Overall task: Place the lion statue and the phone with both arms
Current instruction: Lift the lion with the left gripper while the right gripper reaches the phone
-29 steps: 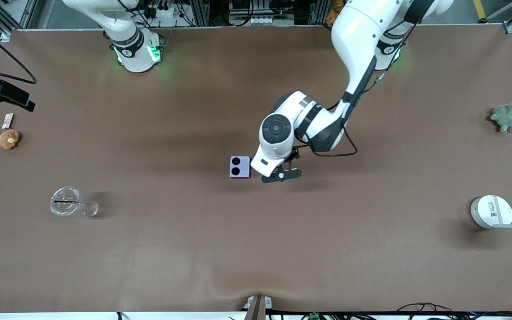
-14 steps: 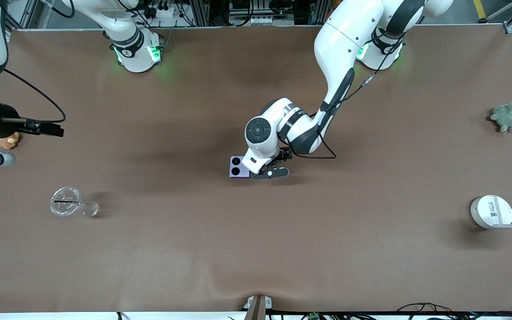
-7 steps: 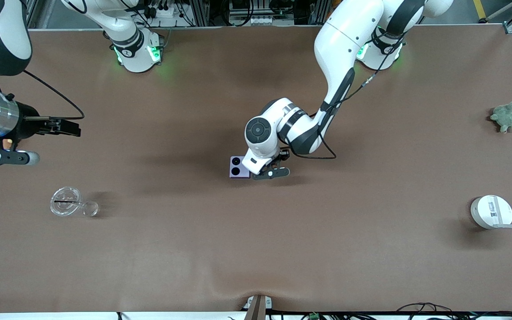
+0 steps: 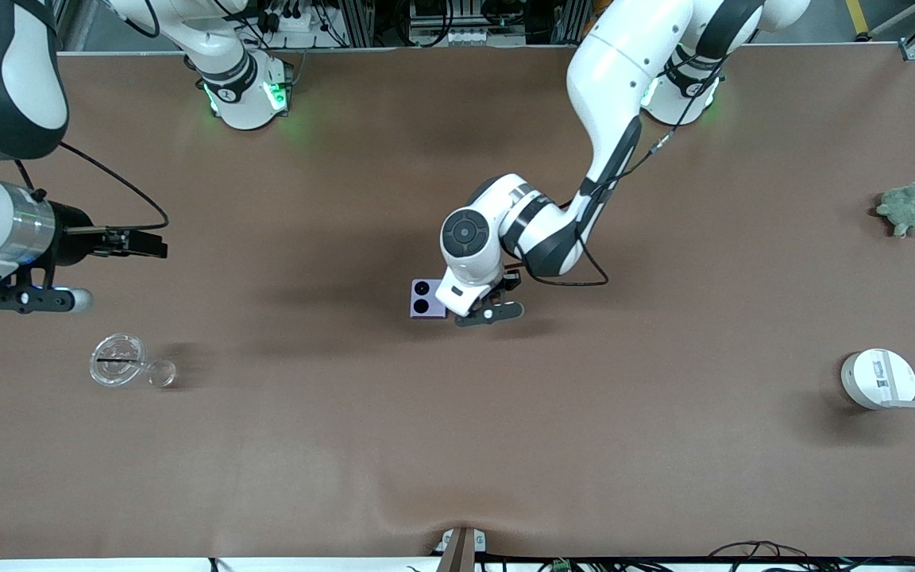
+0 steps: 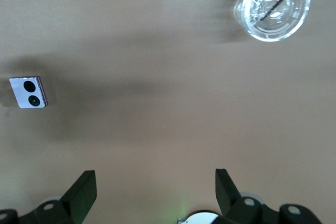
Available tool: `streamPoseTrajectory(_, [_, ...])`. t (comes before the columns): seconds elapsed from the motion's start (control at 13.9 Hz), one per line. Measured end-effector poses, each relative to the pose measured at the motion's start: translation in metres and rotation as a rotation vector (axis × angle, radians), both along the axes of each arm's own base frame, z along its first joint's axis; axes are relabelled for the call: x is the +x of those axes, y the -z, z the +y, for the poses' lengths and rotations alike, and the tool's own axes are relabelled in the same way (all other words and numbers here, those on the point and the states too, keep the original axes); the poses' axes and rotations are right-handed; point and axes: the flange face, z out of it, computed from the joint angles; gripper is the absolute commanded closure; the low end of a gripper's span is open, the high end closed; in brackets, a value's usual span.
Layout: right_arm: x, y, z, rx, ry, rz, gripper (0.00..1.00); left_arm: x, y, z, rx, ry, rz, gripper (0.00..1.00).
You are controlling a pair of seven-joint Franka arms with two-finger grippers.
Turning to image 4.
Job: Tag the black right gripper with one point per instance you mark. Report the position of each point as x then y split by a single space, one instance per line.
72 233

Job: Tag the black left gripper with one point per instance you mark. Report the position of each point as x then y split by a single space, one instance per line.
510 280

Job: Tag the lavender flip phone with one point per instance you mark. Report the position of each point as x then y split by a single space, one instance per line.
423 299

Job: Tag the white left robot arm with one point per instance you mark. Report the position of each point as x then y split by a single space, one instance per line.
616 71

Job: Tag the clear round plastic lid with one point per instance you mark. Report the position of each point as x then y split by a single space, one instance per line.
116 349

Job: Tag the small clear cup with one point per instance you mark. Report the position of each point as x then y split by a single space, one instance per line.
161 373

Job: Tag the white power strip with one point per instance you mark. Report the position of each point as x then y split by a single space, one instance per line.
289 21

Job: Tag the white round device with stand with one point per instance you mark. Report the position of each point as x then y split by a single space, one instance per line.
874 380

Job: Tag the green plush turtle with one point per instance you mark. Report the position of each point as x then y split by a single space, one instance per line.
906 209

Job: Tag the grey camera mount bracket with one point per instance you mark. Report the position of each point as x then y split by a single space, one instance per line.
460 548

